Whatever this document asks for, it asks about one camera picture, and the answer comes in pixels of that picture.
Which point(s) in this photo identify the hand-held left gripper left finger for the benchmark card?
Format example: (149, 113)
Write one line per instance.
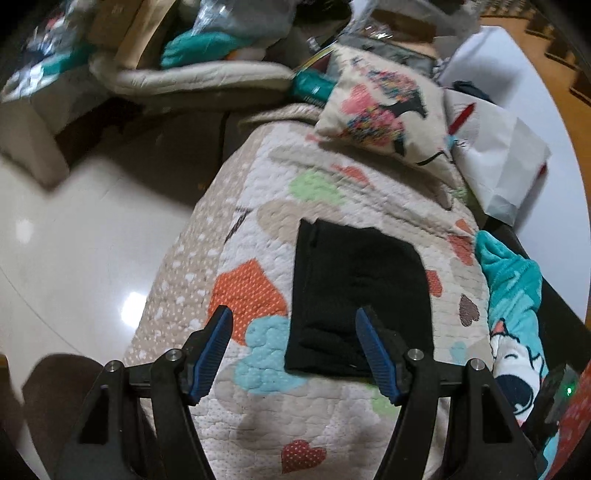
(210, 355)

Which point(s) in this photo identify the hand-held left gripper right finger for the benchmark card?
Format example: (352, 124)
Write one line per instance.
(376, 355)

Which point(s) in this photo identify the black pants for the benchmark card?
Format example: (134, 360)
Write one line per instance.
(332, 286)

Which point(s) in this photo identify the teal fleece blanket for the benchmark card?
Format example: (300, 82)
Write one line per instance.
(512, 286)

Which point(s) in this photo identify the quilted heart-print bedspread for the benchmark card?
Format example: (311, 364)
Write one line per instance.
(258, 207)

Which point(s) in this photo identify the person's leg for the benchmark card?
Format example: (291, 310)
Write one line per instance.
(51, 397)

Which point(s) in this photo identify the white plastic bag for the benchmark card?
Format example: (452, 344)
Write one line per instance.
(498, 138)

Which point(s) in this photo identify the floral print cushion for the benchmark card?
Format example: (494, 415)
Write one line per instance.
(383, 106)

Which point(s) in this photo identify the beige padded lounger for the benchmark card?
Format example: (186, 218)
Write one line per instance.
(194, 78)

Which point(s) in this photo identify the green wipes packet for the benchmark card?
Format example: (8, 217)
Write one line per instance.
(309, 85)

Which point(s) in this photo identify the teal cloth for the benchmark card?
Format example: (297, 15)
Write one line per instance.
(198, 46)

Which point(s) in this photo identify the brown paper bag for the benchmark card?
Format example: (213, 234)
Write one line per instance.
(138, 32)

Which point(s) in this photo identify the clear plastic bag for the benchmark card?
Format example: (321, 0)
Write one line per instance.
(240, 18)

